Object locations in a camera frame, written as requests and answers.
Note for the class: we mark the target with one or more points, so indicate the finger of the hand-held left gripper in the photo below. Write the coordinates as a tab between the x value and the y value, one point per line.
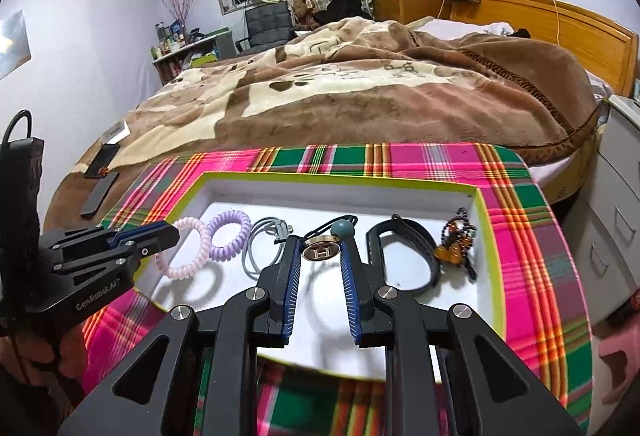
150	246
140	232

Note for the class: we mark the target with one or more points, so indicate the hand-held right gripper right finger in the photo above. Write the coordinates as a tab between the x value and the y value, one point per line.
350	301

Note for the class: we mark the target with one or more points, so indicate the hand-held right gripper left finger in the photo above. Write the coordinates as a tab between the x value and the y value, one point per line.
292	296

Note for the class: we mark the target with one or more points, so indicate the black wristband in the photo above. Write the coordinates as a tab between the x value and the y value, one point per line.
430	266

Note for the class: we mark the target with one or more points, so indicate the yellow-green shallow box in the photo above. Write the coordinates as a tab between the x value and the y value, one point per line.
350	196

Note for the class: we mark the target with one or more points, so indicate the amber beaded charm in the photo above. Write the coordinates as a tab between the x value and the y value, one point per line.
450	253

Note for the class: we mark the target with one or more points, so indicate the person's left hand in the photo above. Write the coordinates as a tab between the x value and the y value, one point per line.
72	361

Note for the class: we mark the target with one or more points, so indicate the black flat case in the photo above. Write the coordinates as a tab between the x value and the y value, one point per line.
100	193

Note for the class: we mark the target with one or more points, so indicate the black smartphone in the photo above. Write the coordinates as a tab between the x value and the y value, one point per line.
102	160

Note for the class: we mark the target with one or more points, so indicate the small white box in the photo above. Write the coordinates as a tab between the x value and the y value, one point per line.
116	131

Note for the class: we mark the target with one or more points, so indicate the group of bottles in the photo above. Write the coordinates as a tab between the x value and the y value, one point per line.
167	40

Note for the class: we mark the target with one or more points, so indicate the low shelf unit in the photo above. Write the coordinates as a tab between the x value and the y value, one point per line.
200	48

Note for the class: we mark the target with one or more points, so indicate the pink green plaid cloth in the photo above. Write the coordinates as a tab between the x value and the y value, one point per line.
540	266

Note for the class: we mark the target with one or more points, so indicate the brown cream blanket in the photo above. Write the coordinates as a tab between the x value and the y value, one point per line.
350	105

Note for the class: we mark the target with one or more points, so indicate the dried flower branches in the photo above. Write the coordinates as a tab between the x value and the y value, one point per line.
182	0

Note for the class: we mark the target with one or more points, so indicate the black office chair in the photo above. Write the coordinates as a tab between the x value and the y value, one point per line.
267	23

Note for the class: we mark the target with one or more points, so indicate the brown teddy bear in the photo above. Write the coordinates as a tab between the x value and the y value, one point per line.
302	10

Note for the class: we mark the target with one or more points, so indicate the pink slipper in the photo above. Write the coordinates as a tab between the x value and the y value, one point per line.
622	361

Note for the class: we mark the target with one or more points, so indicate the white nightstand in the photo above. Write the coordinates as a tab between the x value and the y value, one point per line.
615	196

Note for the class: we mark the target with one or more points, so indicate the white pillow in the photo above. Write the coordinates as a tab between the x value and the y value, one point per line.
450	28

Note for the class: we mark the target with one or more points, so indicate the black clothing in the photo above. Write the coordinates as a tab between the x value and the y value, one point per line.
345	3

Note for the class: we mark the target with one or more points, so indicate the small black item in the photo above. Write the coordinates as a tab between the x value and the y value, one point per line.
521	33

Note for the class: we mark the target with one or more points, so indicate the wooden headboard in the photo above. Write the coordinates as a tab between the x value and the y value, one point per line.
590	35

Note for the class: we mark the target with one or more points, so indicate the glossy wall poster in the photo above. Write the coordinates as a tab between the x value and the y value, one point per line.
12	45

